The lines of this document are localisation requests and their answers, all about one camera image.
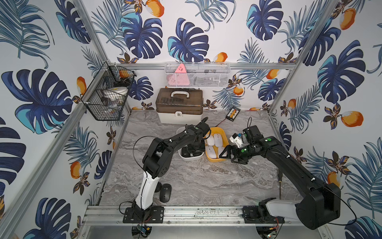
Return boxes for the aluminium front rail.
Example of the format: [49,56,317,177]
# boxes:
[82,206,303,227]

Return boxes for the white storage tray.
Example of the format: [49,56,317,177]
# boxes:
[176,126,205,161]

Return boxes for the clear wall shelf basket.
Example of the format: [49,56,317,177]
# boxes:
[164,62,231,88]

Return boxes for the small black phone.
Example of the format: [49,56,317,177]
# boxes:
[225,107,241,121]

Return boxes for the white mouse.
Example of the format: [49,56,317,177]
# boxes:
[213,133,223,147]
[217,146,225,158]
[205,134,215,146]
[206,145,217,159]

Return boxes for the black mouse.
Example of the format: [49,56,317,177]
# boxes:
[159,184,172,203]
[181,146,191,158]
[155,182,162,193]

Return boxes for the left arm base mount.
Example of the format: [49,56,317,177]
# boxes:
[122,206,165,224]

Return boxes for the pink triangle card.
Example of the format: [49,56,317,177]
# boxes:
[167,63,190,87]

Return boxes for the brown lid storage case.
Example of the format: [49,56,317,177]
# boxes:
[155,88,204,125]

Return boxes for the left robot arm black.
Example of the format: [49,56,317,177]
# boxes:
[132,117,210,212]

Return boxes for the yellow storage tray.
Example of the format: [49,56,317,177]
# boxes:
[205,127,229,162]

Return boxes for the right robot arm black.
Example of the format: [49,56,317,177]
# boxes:
[219,125,341,230]

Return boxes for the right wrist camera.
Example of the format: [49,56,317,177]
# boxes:
[229,133,243,148]

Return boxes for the black wire basket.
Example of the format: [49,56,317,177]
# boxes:
[81,62,136,121]

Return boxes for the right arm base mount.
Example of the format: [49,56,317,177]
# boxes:
[241,198,285,224]

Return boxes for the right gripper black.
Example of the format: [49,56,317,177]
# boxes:
[218,144,254,162]

